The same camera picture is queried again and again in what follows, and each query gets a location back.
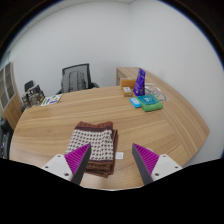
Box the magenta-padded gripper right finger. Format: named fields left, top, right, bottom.
left=131, top=143, right=184, bottom=185

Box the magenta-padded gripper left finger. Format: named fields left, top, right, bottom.
left=40, top=143, right=92, bottom=185

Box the brown white patterned towel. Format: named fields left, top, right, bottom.
left=65, top=120, right=119, bottom=179

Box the black leather sofa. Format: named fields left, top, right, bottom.
left=0, top=118, right=14, bottom=160

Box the green flat box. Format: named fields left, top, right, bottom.
left=136, top=93, right=164, bottom=113

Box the white green printed leaflet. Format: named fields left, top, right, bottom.
left=40, top=93, right=64, bottom=107

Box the small blue pack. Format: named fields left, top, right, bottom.
left=129, top=97, right=142, bottom=109

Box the clear plastic bag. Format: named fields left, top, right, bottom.
left=144, top=83, right=168, bottom=102

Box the small tan box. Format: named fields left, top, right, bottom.
left=122, top=86, right=134, bottom=98

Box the wooden glass-door shelf cabinet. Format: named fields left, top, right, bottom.
left=0, top=62, right=24, bottom=130

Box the purple standing sign card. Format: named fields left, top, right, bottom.
left=132, top=67, right=147, bottom=97

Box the black mesh office chair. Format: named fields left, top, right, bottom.
left=55, top=63, right=100, bottom=95

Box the orange box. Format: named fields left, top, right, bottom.
left=120, top=78, right=137, bottom=90

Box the low wooden side cabinet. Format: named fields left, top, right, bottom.
left=115, top=66, right=148, bottom=87

